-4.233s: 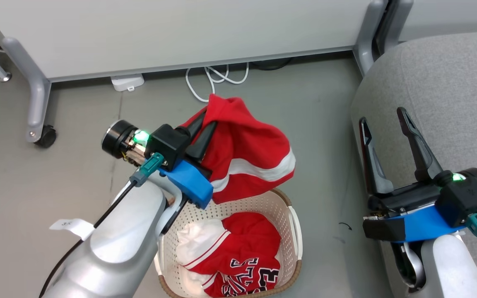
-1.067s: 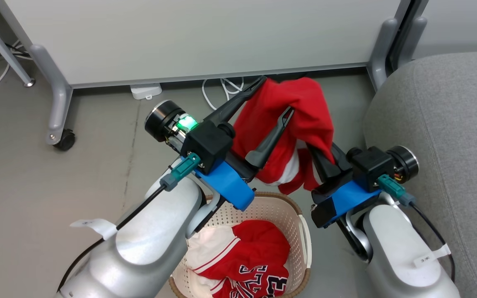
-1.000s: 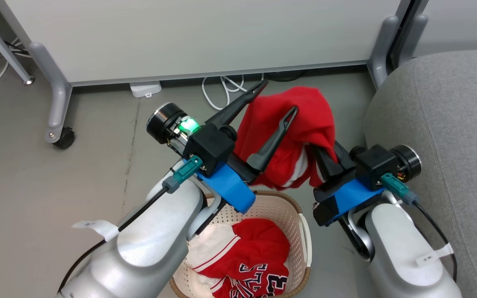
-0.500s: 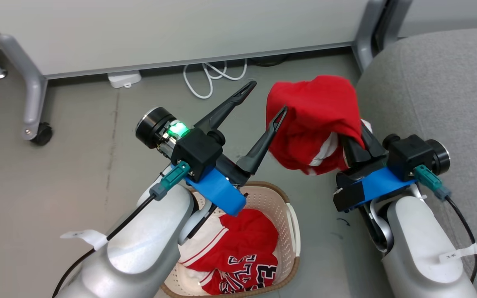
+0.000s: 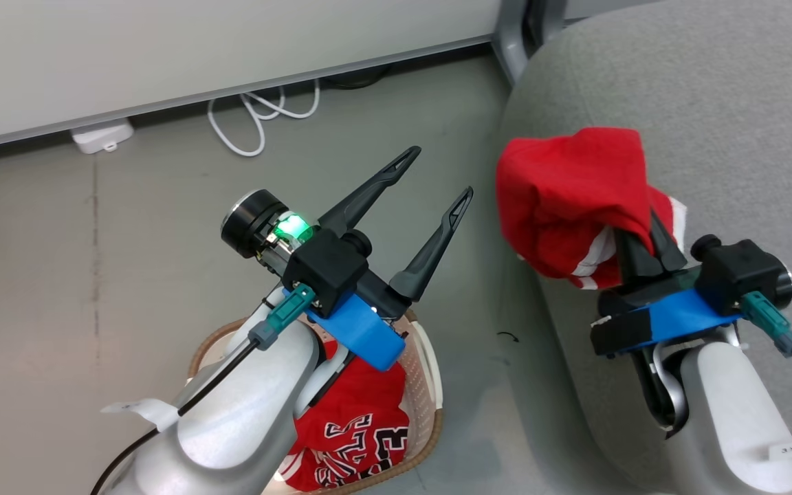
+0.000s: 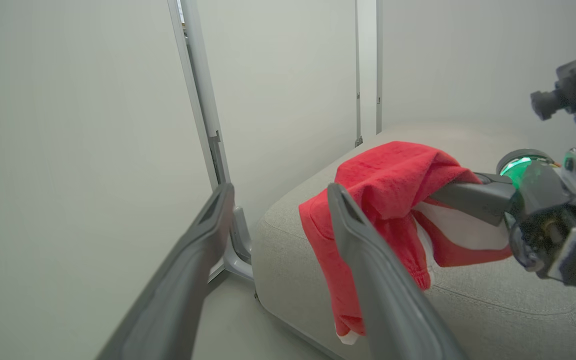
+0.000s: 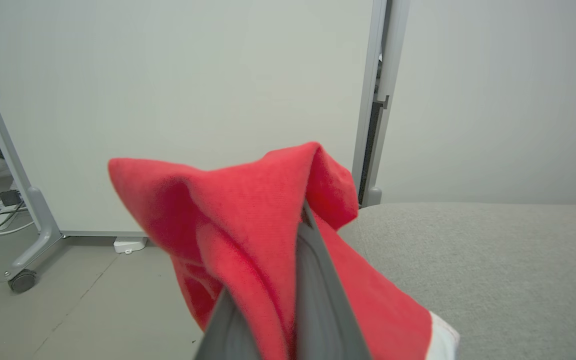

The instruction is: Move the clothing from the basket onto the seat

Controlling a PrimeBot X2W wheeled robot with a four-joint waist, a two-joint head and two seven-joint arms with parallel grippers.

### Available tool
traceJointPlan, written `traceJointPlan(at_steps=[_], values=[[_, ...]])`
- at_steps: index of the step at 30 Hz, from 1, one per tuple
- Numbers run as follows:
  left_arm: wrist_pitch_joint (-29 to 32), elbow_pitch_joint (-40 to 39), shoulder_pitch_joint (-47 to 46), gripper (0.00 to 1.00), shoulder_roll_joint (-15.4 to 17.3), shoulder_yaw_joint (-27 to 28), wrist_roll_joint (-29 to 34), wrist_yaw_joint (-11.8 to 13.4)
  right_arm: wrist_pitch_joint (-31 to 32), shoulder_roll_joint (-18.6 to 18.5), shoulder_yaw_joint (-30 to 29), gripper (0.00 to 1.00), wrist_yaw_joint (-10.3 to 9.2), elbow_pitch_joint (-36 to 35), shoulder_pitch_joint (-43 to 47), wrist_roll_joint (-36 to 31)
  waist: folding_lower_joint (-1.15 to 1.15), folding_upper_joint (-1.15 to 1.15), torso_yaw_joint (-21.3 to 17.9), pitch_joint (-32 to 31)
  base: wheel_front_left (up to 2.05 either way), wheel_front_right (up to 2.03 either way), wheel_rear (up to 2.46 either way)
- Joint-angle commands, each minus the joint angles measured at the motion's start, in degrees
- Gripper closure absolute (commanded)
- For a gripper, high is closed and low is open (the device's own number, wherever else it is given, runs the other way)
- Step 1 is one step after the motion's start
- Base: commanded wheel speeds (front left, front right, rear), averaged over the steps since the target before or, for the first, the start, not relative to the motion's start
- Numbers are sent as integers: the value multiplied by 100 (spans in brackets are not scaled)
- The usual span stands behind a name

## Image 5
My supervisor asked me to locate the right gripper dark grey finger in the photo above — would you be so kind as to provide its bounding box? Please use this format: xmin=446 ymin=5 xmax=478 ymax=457
xmin=616 ymin=228 xmax=659 ymax=280
xmin=650 ymin=210 xmax=688 ymax=273

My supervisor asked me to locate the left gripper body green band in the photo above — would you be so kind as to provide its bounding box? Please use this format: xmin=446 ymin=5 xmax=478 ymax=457
xmin=221 ymin=189 xmax=319 ymax=276

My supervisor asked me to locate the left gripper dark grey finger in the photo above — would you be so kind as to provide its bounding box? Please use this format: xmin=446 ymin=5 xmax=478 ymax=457
xmin=388 ymin=186 xmax=474 ymax=304
xmin=317 ymin=146 xmax=422 ymax=238

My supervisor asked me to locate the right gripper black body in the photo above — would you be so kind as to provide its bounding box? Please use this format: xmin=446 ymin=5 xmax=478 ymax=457
xmin=590 ymin=268 xmax=703 ymax=434

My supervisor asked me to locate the red garment white trim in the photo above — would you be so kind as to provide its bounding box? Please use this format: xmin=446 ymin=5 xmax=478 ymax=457
xmin=496 ymin=127 xmax=688 ymax=291

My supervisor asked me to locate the red jersey black white lettering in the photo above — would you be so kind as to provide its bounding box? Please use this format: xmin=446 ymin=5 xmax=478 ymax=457
xmin=276 ymin=337 xmax=410 ymax=493

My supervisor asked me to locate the cream perforated laundry basket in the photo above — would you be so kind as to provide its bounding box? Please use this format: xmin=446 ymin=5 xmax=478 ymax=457
xmin=186 ymin=309 xmax=445 ymax=495

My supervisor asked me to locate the grey fabric sofa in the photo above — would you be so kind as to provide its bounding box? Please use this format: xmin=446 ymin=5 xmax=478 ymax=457
xmin=494 ymin=0 xmax=792 ymax=495

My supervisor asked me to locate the white power adapter box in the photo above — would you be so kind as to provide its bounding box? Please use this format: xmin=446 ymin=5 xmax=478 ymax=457
xmin=71 ymin=118 xmax=135 ymax=155

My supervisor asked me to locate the wide white partition panel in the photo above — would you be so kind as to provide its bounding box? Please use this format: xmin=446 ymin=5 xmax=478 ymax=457
xmin=0 ymin=0 xmax=534 ymax=153

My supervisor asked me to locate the narrow white partition panel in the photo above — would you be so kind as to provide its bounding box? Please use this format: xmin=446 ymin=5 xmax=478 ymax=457
xmin=525 ymin=0 xmax=665 ymax=49

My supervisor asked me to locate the black cable under partition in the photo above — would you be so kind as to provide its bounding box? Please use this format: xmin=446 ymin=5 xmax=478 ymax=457
xmin=320 ymin=64 xmax=391 ymax=91

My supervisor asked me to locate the white coiled floor cable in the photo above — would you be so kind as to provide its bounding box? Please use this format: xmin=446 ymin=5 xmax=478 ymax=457
xmin=206 ymin=79 xmax=321 ymax=158

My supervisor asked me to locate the right black cable teal plug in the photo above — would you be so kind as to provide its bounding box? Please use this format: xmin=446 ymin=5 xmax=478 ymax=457
xmin=740 ymin=290 xmax=792 ymax=495

